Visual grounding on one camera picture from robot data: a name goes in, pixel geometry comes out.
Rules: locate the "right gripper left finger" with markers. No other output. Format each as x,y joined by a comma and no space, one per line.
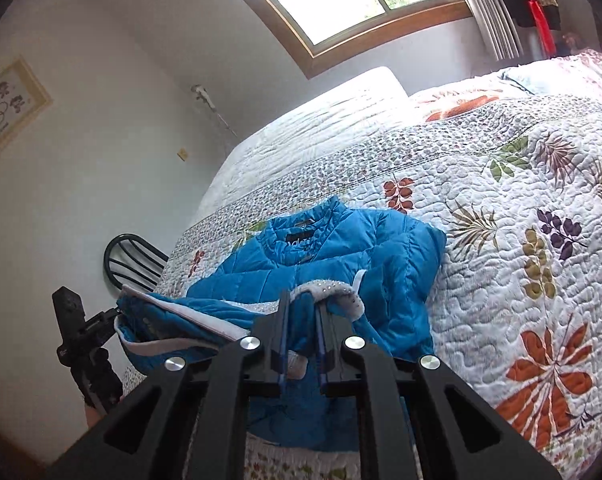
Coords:
184,421

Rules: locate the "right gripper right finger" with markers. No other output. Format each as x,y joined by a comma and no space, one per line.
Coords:
418,420

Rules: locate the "blue puffer jacket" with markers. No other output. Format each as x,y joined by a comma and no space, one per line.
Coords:
375,267

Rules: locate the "coat rack with clothes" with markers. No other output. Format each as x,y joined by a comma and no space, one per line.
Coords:
536,0

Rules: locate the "black metal chair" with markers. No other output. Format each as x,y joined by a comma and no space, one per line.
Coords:
130,260

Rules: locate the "floral quilted bedspread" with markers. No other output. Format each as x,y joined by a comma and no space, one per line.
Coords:
509,167

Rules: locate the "white grey curtain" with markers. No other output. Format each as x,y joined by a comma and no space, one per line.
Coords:
497,29

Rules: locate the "wooden framed window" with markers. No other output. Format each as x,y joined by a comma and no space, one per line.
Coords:
321,34

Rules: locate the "yellow wall socket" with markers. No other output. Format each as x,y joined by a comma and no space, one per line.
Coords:
183,155

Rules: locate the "framed wall picture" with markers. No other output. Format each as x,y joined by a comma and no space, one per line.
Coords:
22,99

